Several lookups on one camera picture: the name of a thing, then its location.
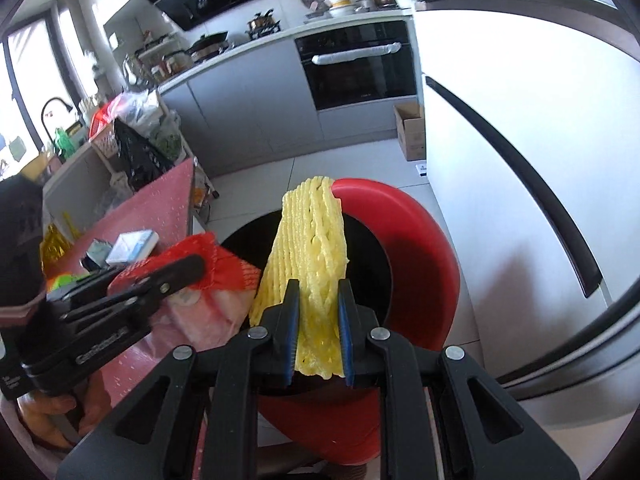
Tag red mesh net bag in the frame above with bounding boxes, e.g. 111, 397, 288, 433
107, 232, 260, 360

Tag white blue carton box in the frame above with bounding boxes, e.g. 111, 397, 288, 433
105, 230, 160, 266

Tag yellow foam fruit net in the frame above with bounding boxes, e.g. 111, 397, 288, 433
248, 176, 348, 379

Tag grey kitchen cabinets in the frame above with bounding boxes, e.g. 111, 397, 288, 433
160, 39, 412, 177

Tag red trash bin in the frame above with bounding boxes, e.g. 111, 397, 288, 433
219, 176, 460, 465

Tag black kitchen faucet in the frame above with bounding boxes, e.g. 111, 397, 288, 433
40, 96, 75, 151

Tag person left hand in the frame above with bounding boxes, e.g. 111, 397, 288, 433
17, 372, 111, 450

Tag grey crumpled small carton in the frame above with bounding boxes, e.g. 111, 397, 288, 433
80, 238, 113, 272

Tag gold foil bag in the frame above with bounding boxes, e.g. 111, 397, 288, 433
39, 211, 82, 278

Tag black plastic bag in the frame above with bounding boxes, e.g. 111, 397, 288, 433
113, 118, 174, 192

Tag green bottle by sink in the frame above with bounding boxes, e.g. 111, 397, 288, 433
54, 128, 76, 160

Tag red plastic basket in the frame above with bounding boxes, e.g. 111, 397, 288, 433
88, 92, 132, 139

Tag black wok pan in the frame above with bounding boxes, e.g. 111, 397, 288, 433
186, 32, 228, 62

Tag small steel pot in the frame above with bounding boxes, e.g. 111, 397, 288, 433
246, 9, 281, 40

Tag cardboard box on floor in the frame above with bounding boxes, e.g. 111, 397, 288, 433
394, 100, 426, 162

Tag black built-in oven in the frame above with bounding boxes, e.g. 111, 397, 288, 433
295, 20, 416, 110

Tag white refrigerator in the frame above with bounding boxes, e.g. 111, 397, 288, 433
410, 0, 640, 411

